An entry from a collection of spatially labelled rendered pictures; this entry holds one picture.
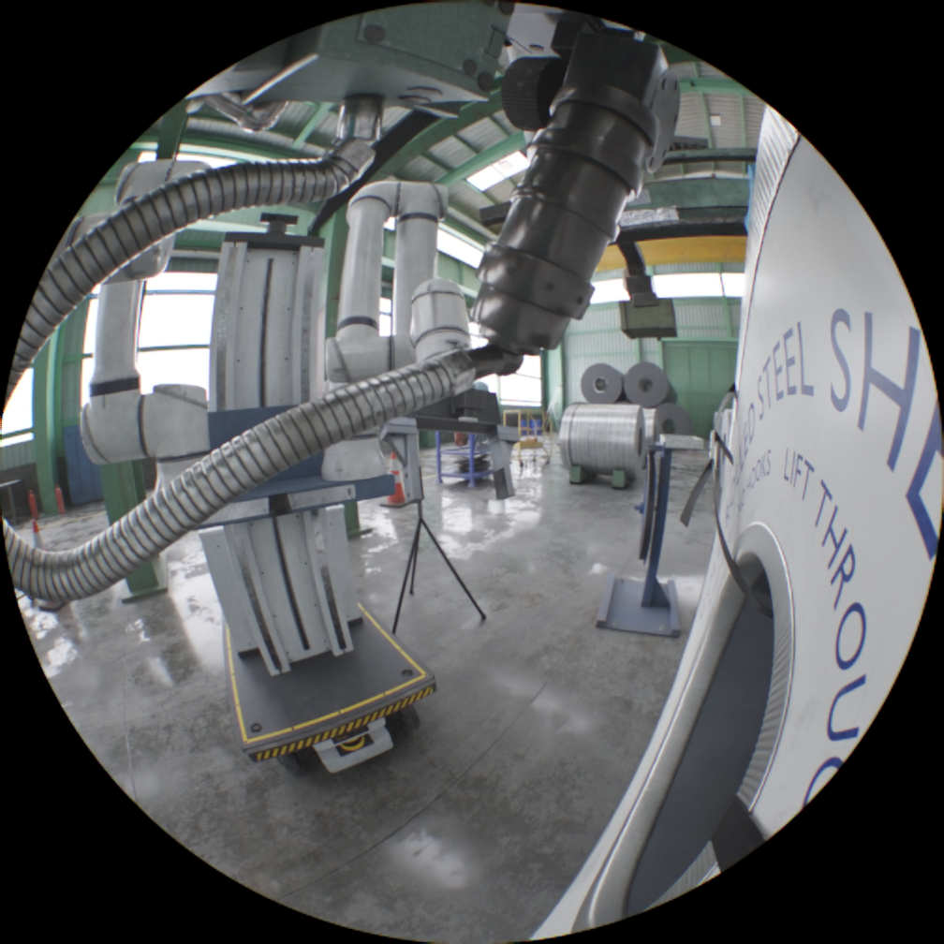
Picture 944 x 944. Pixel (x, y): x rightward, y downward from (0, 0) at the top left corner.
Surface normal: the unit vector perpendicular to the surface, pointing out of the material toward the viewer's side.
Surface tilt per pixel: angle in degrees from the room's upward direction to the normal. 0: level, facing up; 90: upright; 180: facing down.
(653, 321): 92
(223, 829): 0
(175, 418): 90
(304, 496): 90
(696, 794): 16
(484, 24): 122
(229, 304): 90
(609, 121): 116
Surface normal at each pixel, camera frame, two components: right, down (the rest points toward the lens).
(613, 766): -0.02, -0.99
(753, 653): -0.62, 0.09
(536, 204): -0.58, 0.33
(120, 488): 0.78, 0.09
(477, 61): 0.77, 0.57
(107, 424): 0.69, 0.28
